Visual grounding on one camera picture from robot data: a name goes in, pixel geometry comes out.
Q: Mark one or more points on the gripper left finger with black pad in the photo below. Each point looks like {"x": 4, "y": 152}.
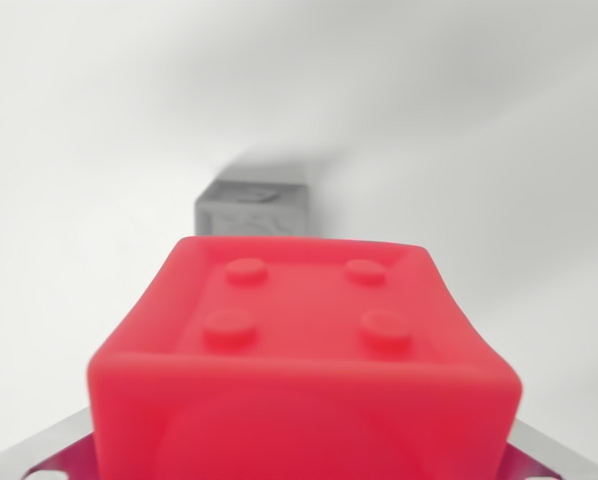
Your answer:
{"x": 49, "y": 455}

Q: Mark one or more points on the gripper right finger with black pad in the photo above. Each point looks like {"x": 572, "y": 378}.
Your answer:
{"x": 544, "y": 457}

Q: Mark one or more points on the grey plastic cube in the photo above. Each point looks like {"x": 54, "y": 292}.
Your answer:
{"x": 251, "y": 210}

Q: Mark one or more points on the red plastic cube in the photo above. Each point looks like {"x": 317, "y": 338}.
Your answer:
{"x": 304, "y": 360}

